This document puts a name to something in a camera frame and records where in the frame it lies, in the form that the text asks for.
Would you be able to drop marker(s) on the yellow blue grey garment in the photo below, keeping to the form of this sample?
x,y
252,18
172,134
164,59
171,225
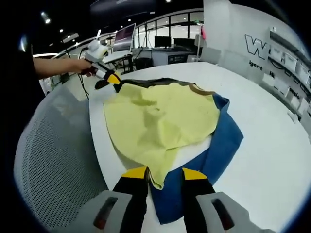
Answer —
x,y
158,121

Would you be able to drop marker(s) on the pink flag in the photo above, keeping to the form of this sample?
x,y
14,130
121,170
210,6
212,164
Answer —
x,y
203,33

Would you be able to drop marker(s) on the group of white storage bins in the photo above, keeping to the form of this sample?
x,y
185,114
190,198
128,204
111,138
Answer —
x,y
294,65

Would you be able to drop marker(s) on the white side desk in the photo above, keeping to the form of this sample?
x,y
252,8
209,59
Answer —
x,y
116,58

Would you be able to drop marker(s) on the large display screen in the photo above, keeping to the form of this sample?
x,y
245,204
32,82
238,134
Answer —
x,y
124,37

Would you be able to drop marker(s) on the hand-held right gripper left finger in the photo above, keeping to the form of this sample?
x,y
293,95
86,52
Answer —
x,y
132,194

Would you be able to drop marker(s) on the person's left hand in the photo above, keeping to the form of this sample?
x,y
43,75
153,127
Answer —
x,y
80,66

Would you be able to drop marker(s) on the white office desk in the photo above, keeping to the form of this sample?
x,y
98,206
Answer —
x,y
155,57

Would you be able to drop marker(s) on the black computer monitor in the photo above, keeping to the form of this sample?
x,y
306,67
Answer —
x,y
184,42
162,41

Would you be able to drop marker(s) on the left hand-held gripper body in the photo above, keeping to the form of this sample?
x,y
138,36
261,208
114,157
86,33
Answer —
x,y
96,52

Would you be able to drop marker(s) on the dark hanging banner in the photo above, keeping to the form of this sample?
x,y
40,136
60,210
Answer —
x,y
121,4

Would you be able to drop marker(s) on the grey mesh office chair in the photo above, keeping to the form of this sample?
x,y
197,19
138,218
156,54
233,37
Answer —
x,y
53,157

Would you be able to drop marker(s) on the grey metal storage shelf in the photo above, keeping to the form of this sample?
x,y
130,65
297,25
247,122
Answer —
x,y
289,51

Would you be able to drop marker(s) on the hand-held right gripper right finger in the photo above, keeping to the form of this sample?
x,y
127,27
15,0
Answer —
x,y
199,191

